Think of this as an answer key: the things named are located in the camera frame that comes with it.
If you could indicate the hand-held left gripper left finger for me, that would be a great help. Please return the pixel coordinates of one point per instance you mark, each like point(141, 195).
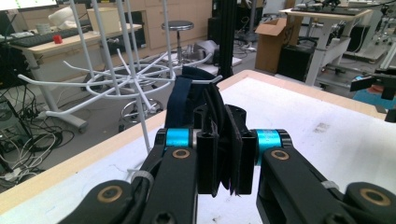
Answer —
point(208, 161)

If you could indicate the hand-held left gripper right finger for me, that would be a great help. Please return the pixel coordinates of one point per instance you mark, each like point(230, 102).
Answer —
point(249, 161)

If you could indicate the navy blue bow tie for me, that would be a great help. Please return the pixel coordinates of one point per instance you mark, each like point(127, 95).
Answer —
point(182, 96)

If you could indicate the teal blue sheet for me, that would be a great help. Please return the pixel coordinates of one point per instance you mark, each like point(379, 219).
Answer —
point(372, 98)

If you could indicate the white height-adjustable desk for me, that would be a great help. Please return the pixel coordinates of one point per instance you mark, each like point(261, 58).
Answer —
point(323, 28)

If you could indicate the black speaker box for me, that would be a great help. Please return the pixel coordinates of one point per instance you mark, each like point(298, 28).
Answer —
point(295, 62)

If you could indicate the tall cardboard box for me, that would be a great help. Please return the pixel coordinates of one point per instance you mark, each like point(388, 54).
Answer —
point(271, 43)

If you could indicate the black metal column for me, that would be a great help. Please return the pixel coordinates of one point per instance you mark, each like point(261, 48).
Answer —
point(226, 34)

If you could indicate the silver round stool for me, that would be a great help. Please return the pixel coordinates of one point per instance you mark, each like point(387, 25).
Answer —
point(178, 25)

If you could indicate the light wooden cabinets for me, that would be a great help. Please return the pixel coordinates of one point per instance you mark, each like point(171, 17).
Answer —
point(186, 11)

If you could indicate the white box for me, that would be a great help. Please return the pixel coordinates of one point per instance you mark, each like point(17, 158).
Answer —
point(107, 20)

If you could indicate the small red object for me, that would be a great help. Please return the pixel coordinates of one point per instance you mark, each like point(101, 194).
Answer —
point(57, 39)

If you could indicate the white padded bag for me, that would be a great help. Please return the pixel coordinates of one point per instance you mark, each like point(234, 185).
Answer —
point(63, 18)

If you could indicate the black keyboard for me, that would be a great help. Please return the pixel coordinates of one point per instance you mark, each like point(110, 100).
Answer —
point(40, 38)

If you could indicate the computer monitor with white screen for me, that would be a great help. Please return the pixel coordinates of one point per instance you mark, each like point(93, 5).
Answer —
point(28, 3)

